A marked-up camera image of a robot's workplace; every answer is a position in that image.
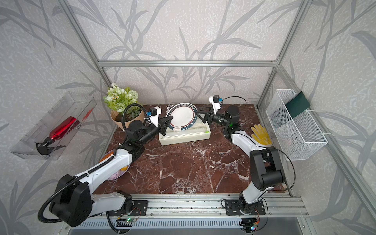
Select cream plastic wrap dispenser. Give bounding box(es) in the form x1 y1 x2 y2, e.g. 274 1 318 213
159 118 211 146

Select white plate green rim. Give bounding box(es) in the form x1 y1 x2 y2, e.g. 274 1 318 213
166 103 197 131

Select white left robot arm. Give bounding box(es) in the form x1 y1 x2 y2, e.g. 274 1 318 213
37 117 173 227

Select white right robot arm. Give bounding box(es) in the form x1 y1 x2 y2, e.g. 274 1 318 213
195 105 286 212

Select purple plate with food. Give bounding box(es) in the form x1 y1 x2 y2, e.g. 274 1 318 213
99 150 131 181

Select terracotta flower pot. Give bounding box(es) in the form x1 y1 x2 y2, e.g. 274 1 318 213
111 110 145 130

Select white green artificial flowers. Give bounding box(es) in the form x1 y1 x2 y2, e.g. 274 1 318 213
103 83 139 122

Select yellow rubber glove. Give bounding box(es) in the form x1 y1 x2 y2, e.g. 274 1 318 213
251 124 272 147

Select red spray bottle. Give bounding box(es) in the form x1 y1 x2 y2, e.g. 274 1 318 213
36 109 93 155

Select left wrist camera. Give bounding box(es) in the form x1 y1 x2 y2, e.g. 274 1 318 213
146 106 162 127

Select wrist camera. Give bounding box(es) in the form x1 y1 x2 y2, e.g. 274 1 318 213
209 95 223 114
146 106 162 127

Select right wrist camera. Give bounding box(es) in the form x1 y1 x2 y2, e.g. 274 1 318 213
209 95 223 114

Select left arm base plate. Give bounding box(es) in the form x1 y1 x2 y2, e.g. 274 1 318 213
125 200 149 216

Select white wire mesh basket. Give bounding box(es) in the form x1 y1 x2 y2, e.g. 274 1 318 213
266 89 328 161

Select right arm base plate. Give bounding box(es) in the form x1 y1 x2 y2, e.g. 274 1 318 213
224 199 266 216

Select clear wall-mounted plastic bin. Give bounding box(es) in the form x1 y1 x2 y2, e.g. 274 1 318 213
10 92 97 160

